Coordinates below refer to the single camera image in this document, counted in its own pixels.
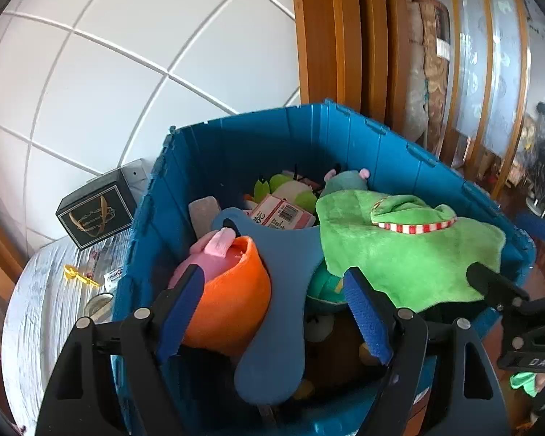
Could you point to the orange plush toy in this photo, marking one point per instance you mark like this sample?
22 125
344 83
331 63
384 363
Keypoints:
231 304

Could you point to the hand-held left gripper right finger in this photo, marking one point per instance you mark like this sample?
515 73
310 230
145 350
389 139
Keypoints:
368 318

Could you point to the black gift box gold ribbon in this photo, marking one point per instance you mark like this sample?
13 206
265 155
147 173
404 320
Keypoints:
95 213

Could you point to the pink flowered packet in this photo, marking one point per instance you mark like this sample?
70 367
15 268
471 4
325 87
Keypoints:
277 211

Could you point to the blue plastic container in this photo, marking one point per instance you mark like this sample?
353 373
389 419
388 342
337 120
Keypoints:
254 141

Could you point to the yellow plastic toy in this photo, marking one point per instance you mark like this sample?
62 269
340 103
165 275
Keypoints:
79 275

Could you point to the grey pink block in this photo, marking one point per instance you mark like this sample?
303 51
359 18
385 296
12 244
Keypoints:
204 213

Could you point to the small white labelled packet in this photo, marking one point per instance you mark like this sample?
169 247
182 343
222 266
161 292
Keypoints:
112 277

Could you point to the light green plush toy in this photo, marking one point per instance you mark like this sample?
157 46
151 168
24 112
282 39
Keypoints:
295 190

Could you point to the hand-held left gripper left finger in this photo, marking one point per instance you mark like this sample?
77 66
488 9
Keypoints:
181 309

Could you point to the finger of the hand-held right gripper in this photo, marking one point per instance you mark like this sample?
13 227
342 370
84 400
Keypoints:
495 284

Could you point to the rolled patterned carpet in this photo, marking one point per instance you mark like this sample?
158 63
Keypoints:
429 77

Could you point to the brown plush toy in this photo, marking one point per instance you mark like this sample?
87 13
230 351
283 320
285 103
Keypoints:
336 359

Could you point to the frosted glass sliding doors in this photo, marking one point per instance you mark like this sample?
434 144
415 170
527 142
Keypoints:
490 54

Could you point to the green round plush toy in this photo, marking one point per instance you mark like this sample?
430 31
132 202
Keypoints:
324 288

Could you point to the pink plush toy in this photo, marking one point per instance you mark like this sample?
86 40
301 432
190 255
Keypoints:
209 254

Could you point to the green plush cloth striped trim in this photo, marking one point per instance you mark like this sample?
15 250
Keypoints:
413 254

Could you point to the round metal tin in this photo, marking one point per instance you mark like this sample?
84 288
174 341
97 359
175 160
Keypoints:
98 307

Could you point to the blue plush piece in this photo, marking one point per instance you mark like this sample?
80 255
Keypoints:
277 281

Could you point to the small green cloth piece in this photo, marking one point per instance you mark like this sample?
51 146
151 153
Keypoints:
524 381

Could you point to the teal plush toy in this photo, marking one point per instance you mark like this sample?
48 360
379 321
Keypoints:
345 180

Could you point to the wooden door frame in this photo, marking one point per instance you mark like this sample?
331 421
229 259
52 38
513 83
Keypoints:
340 32

